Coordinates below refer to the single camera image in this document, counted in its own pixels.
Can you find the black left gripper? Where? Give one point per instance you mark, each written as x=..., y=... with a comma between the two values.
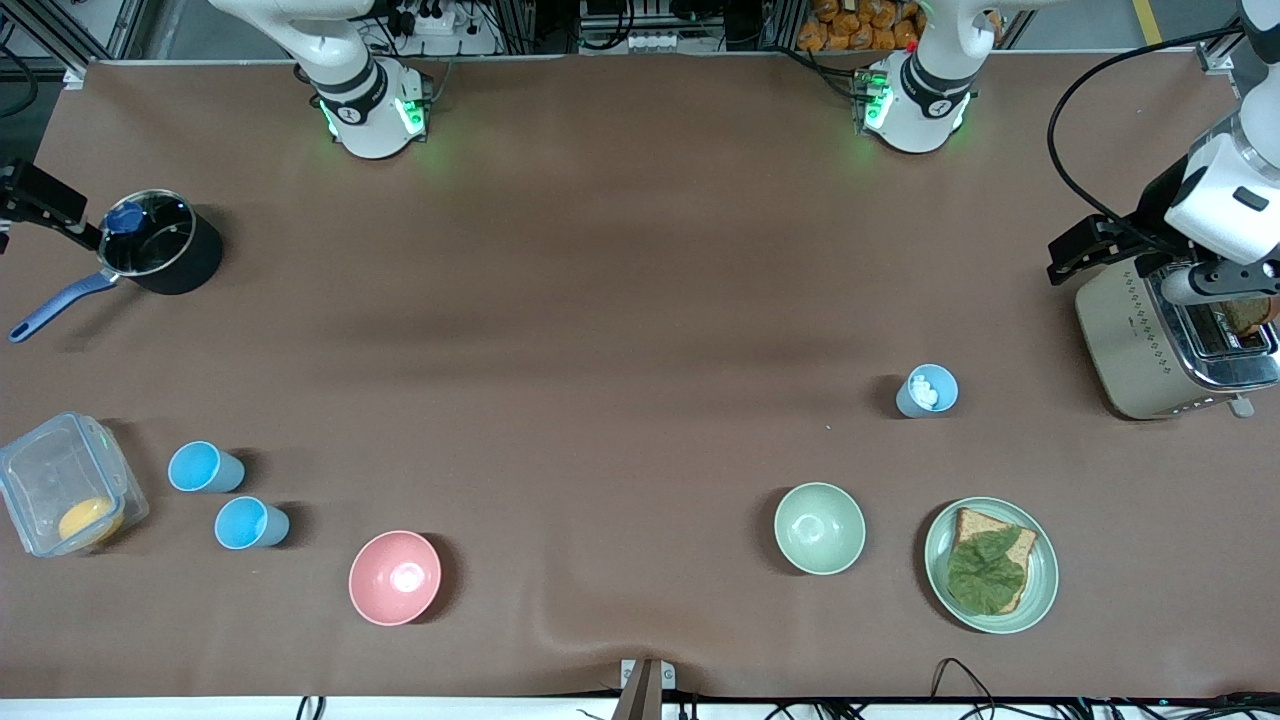
x=1152, y=222

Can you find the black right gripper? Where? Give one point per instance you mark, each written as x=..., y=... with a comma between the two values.
x=30, y=196

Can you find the blue plastic cup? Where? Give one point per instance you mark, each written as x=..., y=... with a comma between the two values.
x=198, y=467
x=243, y=523

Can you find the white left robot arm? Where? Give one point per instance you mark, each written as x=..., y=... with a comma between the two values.
x=920, y=110

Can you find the glass lid blue knob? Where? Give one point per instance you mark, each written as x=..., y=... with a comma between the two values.
x=128, y=216

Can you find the beige metal toaster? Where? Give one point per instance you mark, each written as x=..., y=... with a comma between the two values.
x=1130, y=340

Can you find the toasted bread slice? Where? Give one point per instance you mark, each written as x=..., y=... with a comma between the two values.
x=1248, y=316

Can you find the blue cup with white pieces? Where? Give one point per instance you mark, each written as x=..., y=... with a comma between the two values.
x=945, y=380

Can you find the white marshmallow pieces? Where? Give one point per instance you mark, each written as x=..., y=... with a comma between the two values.
x=925, y=392

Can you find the clear plastic food container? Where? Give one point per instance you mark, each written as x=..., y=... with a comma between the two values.
x=45, y=470

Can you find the orange round food piece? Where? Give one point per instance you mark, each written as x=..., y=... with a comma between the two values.
x=88, y=520

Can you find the brown bread slice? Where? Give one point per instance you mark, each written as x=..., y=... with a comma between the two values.
x=985, y=522

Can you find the bag of orange buns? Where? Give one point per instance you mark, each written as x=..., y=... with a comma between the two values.
x=860, y=25

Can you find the pale green plate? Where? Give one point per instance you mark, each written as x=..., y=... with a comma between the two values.
x=1042, y=580

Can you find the green lettuce leaf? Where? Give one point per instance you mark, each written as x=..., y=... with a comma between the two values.
x=985, y=572

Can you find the pale green bowl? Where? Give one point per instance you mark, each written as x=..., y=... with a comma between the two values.
x=819, y=528

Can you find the white power strip black plugs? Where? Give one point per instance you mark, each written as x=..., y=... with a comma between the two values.
x=432, y=18

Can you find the pink bowl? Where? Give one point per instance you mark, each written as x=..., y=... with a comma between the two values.
x=394, y=578

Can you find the brown table cover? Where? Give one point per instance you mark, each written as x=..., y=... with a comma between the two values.
x=600, y=300

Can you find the metal table edge bracket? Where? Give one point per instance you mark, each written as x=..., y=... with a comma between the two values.
x=645, y=685

